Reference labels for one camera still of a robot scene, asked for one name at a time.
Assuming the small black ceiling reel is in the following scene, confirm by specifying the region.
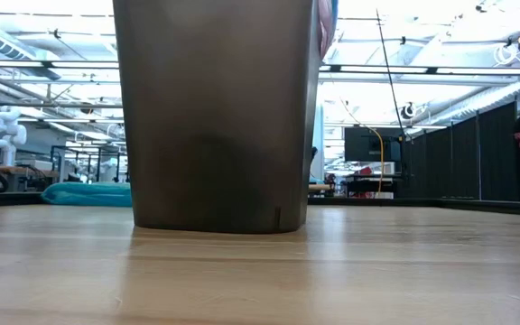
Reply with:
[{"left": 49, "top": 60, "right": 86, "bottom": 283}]
[{"left": 399, "top": 102, "right": 417, "bottom": 121}]

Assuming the black room divider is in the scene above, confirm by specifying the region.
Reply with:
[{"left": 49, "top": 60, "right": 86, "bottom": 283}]
[{"left": 402, "top": 101, "right": 518, "bottom": 201}]

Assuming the pink bag with blue drawstring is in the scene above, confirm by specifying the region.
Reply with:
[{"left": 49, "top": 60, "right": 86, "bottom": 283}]
[{"left": 317, "top": 0, "right": 339, "bottom": 60}]

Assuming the teal trash bag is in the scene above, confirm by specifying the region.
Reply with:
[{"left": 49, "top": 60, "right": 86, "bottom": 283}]
[{"left": 41, "top": 181, "right": 134, "bottom": 209}]

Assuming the thin black hanging cable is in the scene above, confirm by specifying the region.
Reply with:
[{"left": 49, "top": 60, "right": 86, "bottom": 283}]
[{"left": 376, "top": 8, "right": 409, "bottom": 139}]

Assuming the yellow hanging cable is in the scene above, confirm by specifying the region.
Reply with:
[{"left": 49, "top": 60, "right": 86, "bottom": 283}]
[{"left": 340, "top": 97, "right": 385, "bottom": 195}]

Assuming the long ceiling light strip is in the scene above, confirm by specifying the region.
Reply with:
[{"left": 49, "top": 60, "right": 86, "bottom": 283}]
[{"left": 0, "top": 60, "right": 520, "bottom": 76}]

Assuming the black monitor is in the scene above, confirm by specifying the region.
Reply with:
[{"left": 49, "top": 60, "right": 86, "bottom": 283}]
[{"left": 344, "top": 126, "right": 404, "bottom": 163}]

